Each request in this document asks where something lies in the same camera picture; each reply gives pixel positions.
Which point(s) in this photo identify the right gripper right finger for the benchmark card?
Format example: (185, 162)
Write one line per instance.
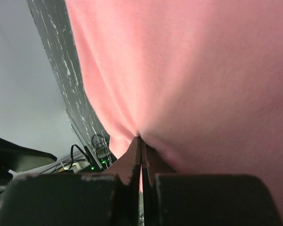
(151, 164)

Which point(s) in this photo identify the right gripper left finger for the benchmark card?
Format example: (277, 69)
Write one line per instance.
(125, 207)

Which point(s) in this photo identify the pink t shirt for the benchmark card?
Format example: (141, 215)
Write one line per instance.
(200, 81)

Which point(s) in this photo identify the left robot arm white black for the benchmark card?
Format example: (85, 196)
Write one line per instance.
(18, 159)

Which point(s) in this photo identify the black marbled table mat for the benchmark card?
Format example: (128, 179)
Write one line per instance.
(52, 22)

